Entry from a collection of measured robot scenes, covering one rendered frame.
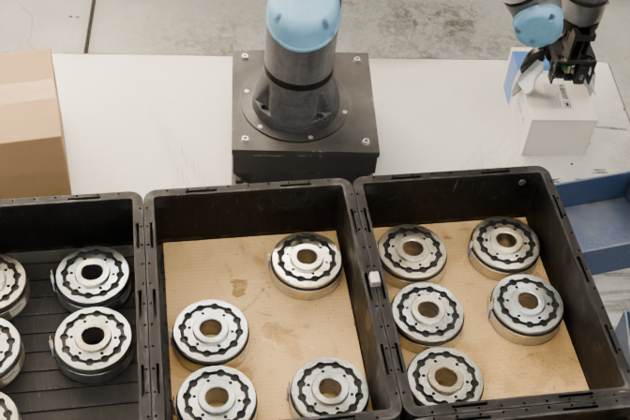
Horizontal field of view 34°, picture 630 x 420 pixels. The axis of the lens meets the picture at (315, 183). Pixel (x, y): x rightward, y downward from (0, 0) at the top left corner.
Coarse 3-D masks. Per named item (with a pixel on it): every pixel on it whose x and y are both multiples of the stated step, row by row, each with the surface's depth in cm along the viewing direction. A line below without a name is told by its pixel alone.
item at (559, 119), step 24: (528, 48) 195; (528, 96) 186; (552, 96) 186; (576, 96) 187; (528, 120) 184; (552, 120) 182; (576, 120) 182; (528, 144) 186; (552, 144) 186; (576, 144) 187
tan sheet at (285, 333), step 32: (192, 256) 151; (224, 256) 151; (256, 256) 152; (192, 288) 147; (224, 288) 147; (256, 288) 148; (256, 320) 144; (288, 320) 144; (320, 320) 144; (352, 320) 145; (256, 352) 140; (288, 352) 140; (320, 352) 141; (352, 352) 141; (256, 384) 137; (288, 384) 137; (288, 416) 134
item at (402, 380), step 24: (504, 168) 153; (528, 168) 153; (360, 192) 148; (552, 192) 150; (360, 216) 145; (576, 240) 144; (576, 264) 142; (384, 288) 136; (384, 312) 134; (600, 312) 136; (624, 360) 131; (408, 384) 126; (624, 384) 128; (408, 408) 124; (432, 408) 124; (456, 408) 125; (480, 408) 125; (504, 408) 125
